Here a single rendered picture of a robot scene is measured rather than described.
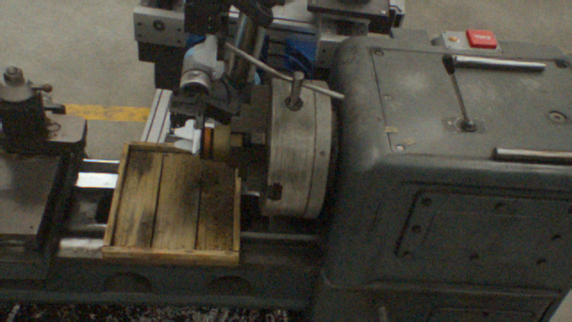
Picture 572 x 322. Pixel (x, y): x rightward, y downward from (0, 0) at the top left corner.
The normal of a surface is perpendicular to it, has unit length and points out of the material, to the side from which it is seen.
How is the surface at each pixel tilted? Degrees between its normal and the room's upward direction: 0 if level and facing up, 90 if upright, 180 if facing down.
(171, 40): 90
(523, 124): 0
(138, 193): 0
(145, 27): 90
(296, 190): 81
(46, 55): 0
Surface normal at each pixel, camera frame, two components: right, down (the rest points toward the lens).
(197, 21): 0.07, 0.49
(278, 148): 0.11, 0.02
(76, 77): 0.12, -0.72
